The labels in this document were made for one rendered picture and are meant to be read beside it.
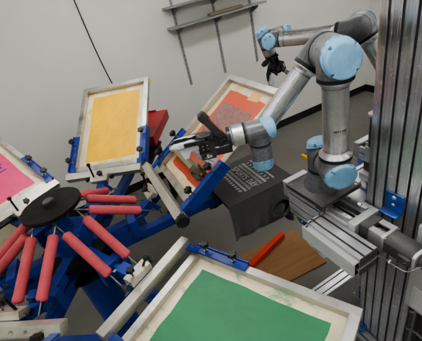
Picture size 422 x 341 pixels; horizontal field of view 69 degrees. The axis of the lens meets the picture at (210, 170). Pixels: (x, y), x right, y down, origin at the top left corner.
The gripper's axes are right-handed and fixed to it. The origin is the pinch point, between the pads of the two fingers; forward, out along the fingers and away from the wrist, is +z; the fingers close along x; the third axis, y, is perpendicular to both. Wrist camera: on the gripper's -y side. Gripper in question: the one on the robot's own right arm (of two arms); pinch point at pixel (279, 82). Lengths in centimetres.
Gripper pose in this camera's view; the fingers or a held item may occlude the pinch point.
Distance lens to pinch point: 202.7
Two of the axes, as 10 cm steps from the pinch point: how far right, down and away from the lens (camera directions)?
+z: 4.6, 6.7, 5.8
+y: 4.2, 4.0, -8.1
